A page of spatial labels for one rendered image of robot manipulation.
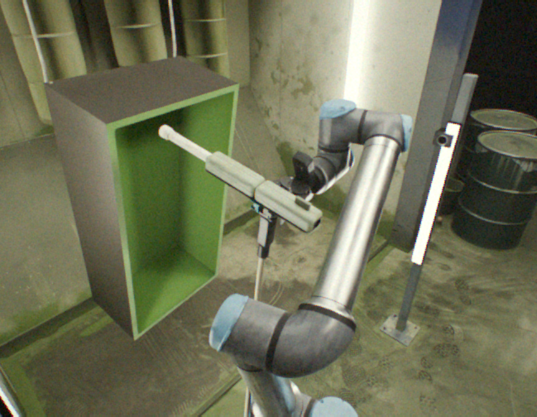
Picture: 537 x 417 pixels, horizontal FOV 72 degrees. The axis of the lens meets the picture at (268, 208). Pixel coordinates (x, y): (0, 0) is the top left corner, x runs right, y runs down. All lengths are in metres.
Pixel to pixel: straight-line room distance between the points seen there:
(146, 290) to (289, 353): 1.63
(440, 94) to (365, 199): 2.07
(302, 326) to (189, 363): 1.79
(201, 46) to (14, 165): 1.50
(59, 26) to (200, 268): 1.54
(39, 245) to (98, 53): 1.34
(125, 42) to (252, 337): 2.27
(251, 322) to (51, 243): 2.21
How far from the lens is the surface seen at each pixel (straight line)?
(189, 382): 2.38
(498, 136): 3.73
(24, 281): 2.79
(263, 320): 0.72
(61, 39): 2.49
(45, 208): 2.83
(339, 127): 0.98
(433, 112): 2.88
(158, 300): 2.20
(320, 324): 0.70
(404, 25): 2.90
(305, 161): 0.85
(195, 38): 3.02
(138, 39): 2.69
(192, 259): 2.39
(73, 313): 2.86
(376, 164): 0.88
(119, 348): 2.63
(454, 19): 2.77
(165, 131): 1.00
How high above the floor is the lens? 2.00
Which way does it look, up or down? 32 degrees down
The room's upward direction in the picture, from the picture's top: straight up
